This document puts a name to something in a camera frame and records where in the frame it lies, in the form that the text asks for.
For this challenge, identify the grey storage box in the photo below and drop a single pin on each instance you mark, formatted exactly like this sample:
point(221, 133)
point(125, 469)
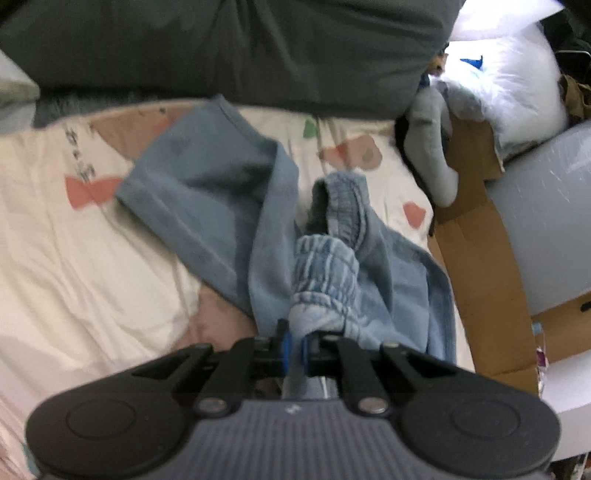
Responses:
point(545, 207)

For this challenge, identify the grey-blue garment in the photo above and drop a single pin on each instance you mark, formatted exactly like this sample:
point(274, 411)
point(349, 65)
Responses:
point(207, 194)

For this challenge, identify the grey neck pillow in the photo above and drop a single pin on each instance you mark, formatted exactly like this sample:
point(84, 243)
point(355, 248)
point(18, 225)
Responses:
point(429, 152)

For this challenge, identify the black bag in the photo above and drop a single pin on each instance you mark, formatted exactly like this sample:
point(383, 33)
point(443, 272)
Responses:
point(572, 46)

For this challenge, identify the grey fleece blanket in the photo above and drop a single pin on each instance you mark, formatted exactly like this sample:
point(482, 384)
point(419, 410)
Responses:
point(69, 108)

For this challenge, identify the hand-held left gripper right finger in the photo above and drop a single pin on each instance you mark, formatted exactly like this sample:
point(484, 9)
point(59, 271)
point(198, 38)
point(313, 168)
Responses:
point(305, 355)

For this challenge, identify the cream bear print bed sheet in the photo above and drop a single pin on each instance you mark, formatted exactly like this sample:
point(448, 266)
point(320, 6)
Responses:
point(69, 258)

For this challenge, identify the flat cardboard sheet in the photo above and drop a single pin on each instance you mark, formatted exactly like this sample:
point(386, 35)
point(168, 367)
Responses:
point(489, 286)

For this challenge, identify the dark grey pillow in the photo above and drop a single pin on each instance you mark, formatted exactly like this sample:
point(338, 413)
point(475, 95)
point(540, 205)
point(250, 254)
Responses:
point(231, 50)

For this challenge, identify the white pillow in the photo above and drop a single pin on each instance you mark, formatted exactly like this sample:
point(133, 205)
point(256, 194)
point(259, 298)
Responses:
point(508, 83)

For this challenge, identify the small doll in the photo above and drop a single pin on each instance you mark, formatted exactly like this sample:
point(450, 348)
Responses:
point(437, 62)

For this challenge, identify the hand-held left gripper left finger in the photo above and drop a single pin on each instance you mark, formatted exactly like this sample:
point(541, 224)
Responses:
point(286, 355)

